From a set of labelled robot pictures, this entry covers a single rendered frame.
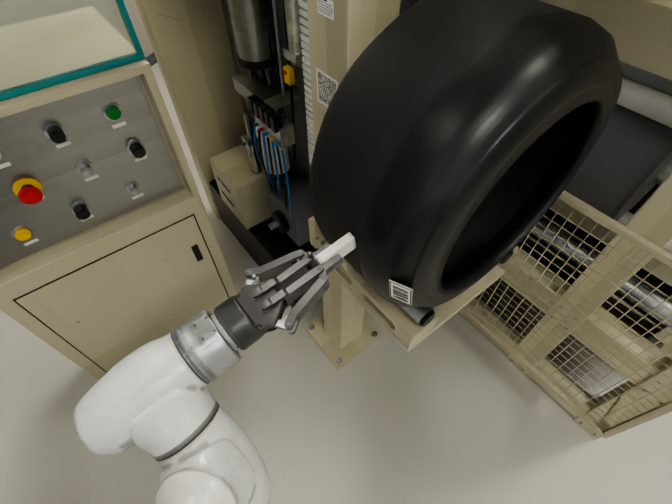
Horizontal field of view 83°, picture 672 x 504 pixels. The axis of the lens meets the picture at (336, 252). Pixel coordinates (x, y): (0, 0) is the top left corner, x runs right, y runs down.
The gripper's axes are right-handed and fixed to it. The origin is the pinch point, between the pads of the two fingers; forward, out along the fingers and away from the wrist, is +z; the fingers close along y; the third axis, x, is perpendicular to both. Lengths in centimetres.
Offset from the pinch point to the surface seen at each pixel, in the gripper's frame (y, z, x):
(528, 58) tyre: -7.0, 27.3, -22.2
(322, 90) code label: 34.4, 23.4, -0.9
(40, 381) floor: 95, -105, 103
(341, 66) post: 28.0, 24.6, -8.4
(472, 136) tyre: -8.4, 17.0, -17.6
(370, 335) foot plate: 23, 21, 120
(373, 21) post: 26.3, 31.6, -14.6
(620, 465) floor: -76, 61, 127
